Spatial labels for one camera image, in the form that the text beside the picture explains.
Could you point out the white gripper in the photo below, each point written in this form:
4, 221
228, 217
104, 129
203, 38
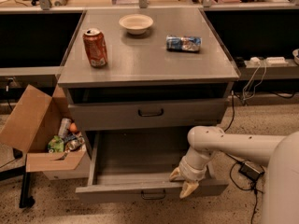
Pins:
192, 173

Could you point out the grey drawer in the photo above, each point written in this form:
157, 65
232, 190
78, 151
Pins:
135, 165
148, 114

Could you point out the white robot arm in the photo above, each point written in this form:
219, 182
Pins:
279, 154

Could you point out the grey drawer cabinet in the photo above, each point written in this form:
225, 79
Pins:
140, 67

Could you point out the grey top drawer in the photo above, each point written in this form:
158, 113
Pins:
148, 114

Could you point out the open cardboard box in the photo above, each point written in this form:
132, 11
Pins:
34, 121

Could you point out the black power adapter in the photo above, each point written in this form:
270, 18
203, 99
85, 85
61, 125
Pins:
250, 172

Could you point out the orange fruit in box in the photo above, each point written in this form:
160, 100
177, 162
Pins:
73, 128

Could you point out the silver can in box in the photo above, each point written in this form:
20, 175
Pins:
64, 127

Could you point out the green snack bag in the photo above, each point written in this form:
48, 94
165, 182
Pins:
56, 144

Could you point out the blue crushed can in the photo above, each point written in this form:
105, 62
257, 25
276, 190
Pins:
183, 43

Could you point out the white power strip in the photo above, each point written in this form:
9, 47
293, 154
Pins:
269, 61

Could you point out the black caster leg left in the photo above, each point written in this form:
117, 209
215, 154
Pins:
26, 200

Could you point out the white bowl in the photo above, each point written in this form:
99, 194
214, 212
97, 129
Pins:
136, 24

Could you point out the red soda can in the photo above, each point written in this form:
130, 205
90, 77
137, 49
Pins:
95, 47

